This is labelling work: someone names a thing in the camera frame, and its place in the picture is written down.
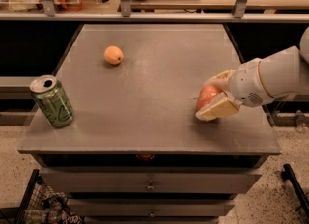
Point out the metal shelf rail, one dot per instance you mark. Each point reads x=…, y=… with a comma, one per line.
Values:
x=207, y=11

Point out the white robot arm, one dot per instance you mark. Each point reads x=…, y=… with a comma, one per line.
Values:
x=286, y=72

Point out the green soda can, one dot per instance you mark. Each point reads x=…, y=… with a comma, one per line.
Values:
x=50, y=96

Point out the red apple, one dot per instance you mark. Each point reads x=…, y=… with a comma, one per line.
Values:
x=207, y=93

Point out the black wire basket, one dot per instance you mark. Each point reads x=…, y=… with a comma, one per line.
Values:
x=41, y=204

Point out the small orange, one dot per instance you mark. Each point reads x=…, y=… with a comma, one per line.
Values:
x=113, y=55

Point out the grey drawer cabinet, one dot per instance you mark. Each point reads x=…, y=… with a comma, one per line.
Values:
x=135, y=152

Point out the black metal frame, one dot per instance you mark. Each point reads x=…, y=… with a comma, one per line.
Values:
x=288, y=175

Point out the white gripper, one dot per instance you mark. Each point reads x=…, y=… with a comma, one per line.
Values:
x=247, y=83

